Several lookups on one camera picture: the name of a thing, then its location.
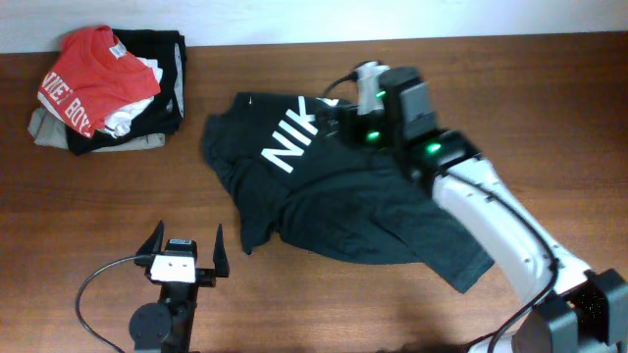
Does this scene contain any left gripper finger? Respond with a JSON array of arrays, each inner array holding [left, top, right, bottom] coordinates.
[[212, 225, 230, 277], [135, 221, 165, 256]]

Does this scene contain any dark green Nike t-shirt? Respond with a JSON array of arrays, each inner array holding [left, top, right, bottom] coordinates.
[[202, 92, 493, 292]]

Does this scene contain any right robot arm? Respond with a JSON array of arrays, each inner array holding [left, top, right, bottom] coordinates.
[[318, 61, 627, 353]]

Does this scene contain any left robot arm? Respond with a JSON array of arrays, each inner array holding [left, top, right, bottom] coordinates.
[[129, 222, 230, 353]]

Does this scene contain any white folded garment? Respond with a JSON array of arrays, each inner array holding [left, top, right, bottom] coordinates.
[[101, 57, 163, 138]]

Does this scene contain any black folded garment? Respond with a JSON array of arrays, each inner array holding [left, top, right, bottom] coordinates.
[[66, 29, 186, 156]]

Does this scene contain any beige folded garment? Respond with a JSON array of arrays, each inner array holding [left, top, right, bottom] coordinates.
[[27, 108, 166, 152]]

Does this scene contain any red folded t-shirt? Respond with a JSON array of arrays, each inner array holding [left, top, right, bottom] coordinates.
[[37, 25, 161, 138]]

